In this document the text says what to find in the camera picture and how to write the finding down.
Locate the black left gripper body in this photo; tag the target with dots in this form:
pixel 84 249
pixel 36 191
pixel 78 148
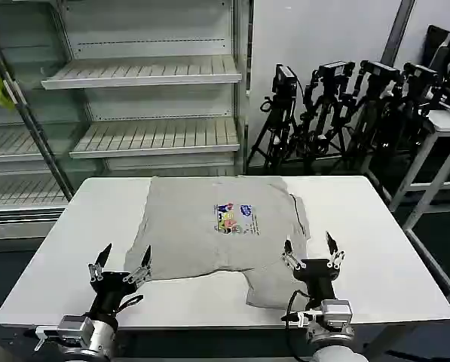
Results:
pixel 109 290

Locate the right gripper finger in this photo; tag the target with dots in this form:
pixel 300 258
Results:
pixel 289 257
pixel 334 252

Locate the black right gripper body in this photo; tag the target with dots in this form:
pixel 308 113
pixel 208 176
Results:
pixel 318 279

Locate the white empty shelf unit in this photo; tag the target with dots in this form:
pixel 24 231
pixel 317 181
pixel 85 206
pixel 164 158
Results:
pixel 111 113

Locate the white metal-frame desk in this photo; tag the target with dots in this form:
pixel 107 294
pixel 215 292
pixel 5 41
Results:
pixel 441 211
pixel 435 158

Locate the white folding table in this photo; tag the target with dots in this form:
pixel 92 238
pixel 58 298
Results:
pixel 224 256

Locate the black office chair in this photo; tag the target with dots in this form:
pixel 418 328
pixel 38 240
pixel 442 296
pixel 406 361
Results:
pixel 447 64

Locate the grey metal pole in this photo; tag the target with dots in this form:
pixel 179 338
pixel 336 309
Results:
pixel 25 109

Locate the grey printed t-shirt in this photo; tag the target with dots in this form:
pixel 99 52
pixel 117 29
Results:
pixel 224 234

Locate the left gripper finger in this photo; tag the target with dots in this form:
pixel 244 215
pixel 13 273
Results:
pixel 99 264
pixel 141 268

